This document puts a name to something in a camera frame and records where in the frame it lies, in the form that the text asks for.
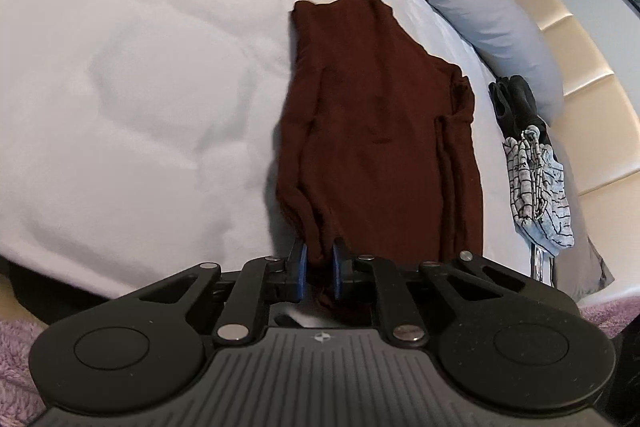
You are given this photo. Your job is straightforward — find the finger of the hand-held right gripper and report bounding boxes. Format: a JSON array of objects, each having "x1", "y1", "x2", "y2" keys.
[{"x1": 456, "y1": 249, "x2": 582, "y2": 322}]

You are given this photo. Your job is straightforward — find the grey pillow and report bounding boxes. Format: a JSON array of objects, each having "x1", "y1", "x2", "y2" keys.
[{"x1": 365, "y1": 0, "x2": 566, "y2": 125}]

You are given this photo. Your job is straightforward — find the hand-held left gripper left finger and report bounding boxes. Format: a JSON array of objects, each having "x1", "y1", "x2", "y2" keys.
[{"x1": 132, "y1": 239, "x2": 308, "y2": 348}]

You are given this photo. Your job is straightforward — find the grey striped folded clothes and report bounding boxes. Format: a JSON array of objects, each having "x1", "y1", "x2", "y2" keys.
[{"x1": 501, "y1": 127, "x2": 576, "y2": 258}]

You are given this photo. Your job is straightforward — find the purple fleece clothing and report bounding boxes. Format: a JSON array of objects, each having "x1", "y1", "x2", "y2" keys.
[{"x1": 0, "y1": 294, "x2": 640, "y2": 427}]

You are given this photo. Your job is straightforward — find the black garment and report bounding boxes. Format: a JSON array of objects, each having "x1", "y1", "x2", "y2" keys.
[{"x1": 488, "y1": 75, "x2": 551, "y2": 148}]

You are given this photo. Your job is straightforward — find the dark red shirt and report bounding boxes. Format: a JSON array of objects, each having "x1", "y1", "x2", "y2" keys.
[{"x1": 275, "y1": 0, "x2": 485, "y2": 313}]

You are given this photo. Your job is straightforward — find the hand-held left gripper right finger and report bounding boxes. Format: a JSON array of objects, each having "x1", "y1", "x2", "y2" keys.
[{"x1": 331, "y1": 241, "x2": 501, "y2": 349}]

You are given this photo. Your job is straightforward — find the cream padded headboard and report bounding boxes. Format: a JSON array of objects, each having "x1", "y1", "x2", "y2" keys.
[{"x1": 510, "y1": 0, "x2": 640, "y2": 298}]

